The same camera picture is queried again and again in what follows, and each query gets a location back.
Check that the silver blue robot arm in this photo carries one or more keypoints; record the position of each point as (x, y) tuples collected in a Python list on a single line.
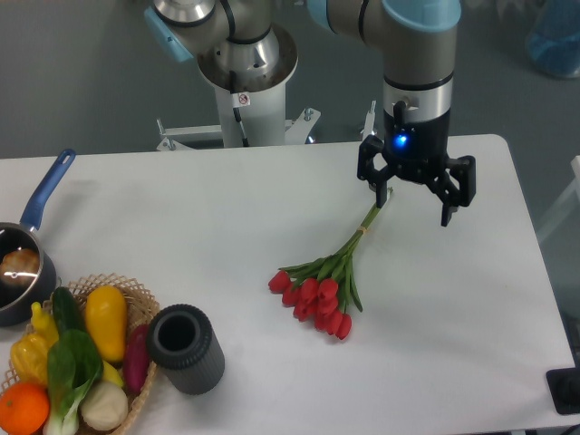
[(248, 59)]

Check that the woven wicker basket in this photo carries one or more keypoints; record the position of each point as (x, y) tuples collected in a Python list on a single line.
[(142, 306)]

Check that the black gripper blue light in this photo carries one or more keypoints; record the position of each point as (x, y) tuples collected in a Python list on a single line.
[(413, 136)]

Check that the yellow squash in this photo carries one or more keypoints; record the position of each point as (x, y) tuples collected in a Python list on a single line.
[(106, 317)]

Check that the green bok choy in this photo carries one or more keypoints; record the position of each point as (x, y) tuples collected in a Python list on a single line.
[(73, 366)]

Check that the orange fruit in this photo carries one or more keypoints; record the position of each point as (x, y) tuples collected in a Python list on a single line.
[(24, 408)]

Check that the yellow bell pepper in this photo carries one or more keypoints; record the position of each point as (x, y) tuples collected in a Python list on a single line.
[(29, 358)]

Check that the red tulip bouquet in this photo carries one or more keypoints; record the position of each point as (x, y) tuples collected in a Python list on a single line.
[(323, 290)]

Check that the beige garlic bulb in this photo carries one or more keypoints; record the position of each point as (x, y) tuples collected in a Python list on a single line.
[(105, 407)]

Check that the blue transparent container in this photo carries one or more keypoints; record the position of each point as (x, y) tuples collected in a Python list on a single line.
[(552, 45)]

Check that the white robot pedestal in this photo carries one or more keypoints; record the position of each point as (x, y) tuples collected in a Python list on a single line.
[(246, 119)]

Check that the purple sweet potato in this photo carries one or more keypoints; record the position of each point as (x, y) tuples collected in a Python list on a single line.
[(136, 360)]

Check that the browned bun in saucepan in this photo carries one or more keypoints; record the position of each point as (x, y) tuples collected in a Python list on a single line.
[(20, 267)]

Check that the blue handled saucepan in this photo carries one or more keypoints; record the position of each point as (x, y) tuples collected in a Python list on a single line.
[(16, 301)]

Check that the dark green cucumber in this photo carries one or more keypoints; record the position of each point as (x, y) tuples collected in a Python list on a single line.
[(66, 312)]

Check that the black device at table edge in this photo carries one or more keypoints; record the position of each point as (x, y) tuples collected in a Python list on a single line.
[(564, 389)]

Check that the dark grey ribbed vase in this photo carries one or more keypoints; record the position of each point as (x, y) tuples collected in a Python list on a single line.
[(182, 342)]

